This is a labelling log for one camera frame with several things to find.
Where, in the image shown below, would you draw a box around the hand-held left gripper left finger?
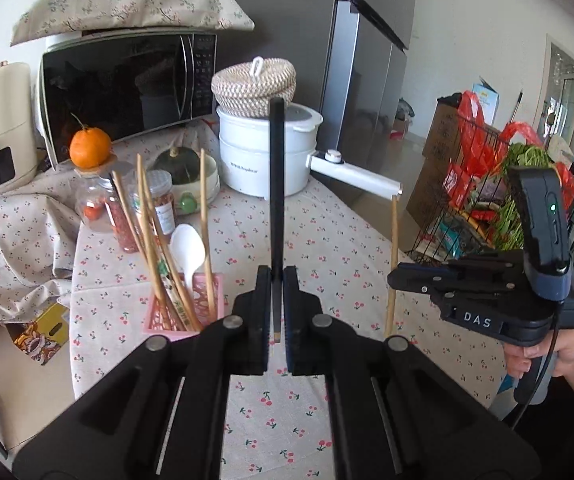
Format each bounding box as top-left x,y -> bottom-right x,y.
12,265 -> 272,480

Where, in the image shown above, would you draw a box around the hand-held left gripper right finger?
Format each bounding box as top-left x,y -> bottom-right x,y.
283,265 -> 542,480

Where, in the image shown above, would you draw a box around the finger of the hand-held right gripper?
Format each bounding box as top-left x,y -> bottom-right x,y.
388,262 -> 518,307
444,252 -> 526,275

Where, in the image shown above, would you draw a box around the wooden chopstick with torn wrapper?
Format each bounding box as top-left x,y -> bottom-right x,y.
139,192 -> 198,333

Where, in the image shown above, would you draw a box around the pink perforated plastic basket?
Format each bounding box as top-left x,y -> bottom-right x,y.
143,272 -> 226,345

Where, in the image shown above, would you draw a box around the black chopstick with gold band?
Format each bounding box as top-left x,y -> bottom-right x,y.
268,97 -> 286,345

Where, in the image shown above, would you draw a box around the green leafy vegetables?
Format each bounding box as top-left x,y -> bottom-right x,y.
497,144 -> 555,251

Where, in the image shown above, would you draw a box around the cherry print tablecloth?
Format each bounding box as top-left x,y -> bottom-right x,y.
69,115 -> 518,480

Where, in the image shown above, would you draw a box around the white plastic spoon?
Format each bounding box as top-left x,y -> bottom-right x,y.
169,223 -> 206,311

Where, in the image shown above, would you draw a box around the red plastic bag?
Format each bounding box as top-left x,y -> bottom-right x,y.
457,91 -> 505,181
499,121 -> 574,201

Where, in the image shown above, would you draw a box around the brown cardboard box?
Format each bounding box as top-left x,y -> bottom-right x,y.
407,99 -> 468,233

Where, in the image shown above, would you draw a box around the labelled clear jar red contents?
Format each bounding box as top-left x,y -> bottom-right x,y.
139,170 -> 178,236

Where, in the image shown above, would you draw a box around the white bowl stack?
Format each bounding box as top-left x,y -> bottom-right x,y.
167,152 -> 221,208

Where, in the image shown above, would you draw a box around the glass panel door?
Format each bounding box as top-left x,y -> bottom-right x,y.
544,34 -> 574,153

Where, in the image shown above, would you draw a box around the blue white carton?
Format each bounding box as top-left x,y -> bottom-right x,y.
472,77 -> 500,111

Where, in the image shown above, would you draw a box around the clear jar of red beans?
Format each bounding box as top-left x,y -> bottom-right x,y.
104,180 -> 140,253

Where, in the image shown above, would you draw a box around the dark green pumpkin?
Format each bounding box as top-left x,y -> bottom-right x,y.
153,146 -> 202,186

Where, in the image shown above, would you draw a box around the glass jar with wooden lid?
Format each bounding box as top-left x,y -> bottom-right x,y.
74,157 -> 120,233

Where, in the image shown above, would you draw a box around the yellow printed box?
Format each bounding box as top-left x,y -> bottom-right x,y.
7,302 -> 71,367

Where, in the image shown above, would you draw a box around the woven lidded basket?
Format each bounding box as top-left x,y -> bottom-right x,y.
211,56 -> 298,119

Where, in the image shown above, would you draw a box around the orange fruit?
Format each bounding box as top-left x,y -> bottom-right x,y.
69,127 -> 112,169

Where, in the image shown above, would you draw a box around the small print beige cloth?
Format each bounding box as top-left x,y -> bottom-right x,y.
0,157 -> 118,321

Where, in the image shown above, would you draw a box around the black microwave oven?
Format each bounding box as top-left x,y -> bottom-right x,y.
38,30 -> 218,171

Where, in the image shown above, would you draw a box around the grey refrigerator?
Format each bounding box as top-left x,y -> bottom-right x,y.
210,0 -> 418,181

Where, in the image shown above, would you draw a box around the cream air fryer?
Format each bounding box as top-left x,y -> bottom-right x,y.
0,61 -> 38,202

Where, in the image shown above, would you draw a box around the floral beige cloth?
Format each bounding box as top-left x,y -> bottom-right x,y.
10,0 -> 256,47

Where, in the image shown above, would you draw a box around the black wire rack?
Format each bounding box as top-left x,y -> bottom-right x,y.
407,110 -> 574,266

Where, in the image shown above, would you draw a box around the white electric pot with handle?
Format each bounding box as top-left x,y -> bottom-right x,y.
216,101 -> 404,200

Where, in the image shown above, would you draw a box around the black cable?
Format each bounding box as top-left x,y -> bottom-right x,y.
487,305 -> 565,428

